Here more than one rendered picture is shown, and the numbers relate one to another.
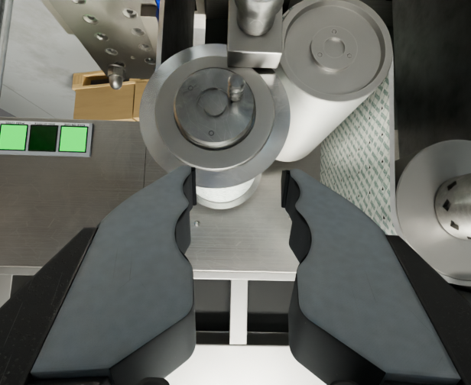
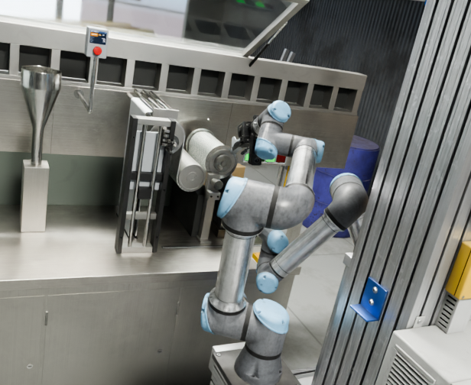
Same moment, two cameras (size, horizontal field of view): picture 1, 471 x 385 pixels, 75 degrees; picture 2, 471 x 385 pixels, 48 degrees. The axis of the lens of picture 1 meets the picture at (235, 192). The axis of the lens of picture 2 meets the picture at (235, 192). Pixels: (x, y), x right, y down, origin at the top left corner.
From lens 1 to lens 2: 1.93 m
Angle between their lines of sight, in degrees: 30
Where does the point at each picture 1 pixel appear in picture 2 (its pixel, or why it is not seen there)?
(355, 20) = (185, 185)
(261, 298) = (180, 79)
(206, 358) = (211, 64)
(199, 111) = (226, 162)
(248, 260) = (190, 103)
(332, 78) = (193, 170)
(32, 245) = not seen: hidden behind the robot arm
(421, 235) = (179, 132)
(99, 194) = not seen: hidden behind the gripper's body
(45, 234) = not seen: hidden behind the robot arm
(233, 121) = (220, 160)
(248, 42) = (216, 176)
